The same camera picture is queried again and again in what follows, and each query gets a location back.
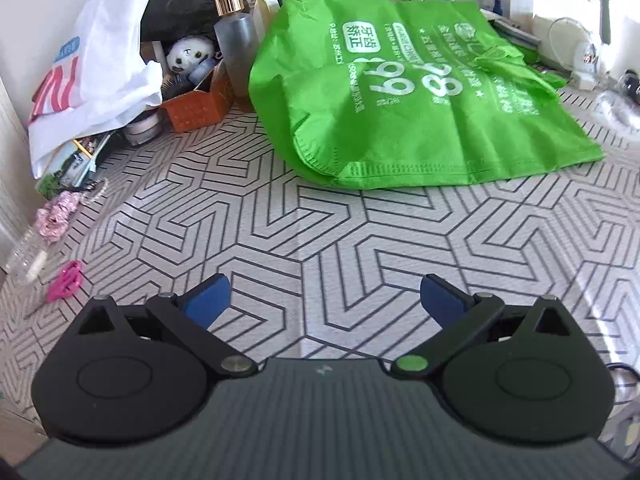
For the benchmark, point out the white plastic bag pink print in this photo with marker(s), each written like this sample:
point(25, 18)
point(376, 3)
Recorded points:
point(110, 50)

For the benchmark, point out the photo booklet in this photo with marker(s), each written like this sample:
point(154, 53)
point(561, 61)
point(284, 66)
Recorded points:
point(65, 165)

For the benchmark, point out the frosted bottle with gold cap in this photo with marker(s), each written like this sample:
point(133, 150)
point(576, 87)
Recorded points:
point(237, 45)

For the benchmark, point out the white charger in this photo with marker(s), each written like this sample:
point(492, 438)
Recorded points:
point(590, 67)

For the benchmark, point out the clear plastic wrap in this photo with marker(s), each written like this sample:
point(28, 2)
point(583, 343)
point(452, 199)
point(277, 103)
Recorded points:
point(617, 110)

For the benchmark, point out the grey book stack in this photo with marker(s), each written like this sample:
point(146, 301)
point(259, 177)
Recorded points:
point(512, 25)

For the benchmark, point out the black plastic bag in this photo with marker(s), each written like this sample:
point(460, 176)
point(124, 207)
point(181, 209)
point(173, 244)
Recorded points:
point(185, 5)

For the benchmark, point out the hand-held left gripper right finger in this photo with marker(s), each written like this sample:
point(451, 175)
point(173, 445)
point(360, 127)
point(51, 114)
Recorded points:
point(442, 305)

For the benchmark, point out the small round jar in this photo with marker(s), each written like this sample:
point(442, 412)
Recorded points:
point(142, 130)

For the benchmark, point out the clear plastic bottle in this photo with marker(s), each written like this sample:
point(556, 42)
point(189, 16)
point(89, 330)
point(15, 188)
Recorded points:
point(25, 260)

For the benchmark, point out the green flat packet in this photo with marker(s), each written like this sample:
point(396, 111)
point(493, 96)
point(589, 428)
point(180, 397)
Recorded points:
point(527, 52)

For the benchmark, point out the orange perforated basket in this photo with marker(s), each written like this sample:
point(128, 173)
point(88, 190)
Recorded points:
point(200, 110)

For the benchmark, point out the pink scrunchie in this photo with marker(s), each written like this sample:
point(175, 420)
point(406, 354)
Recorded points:
point(55, 217)

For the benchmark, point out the white plush toy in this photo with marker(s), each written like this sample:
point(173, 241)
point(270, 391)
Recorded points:
point(187, 52)

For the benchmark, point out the green shopping bag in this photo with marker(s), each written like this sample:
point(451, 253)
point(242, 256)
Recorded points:
point(400, 125)

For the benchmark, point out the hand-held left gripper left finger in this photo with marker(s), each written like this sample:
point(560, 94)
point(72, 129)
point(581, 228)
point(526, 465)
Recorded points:
point(207, 302)

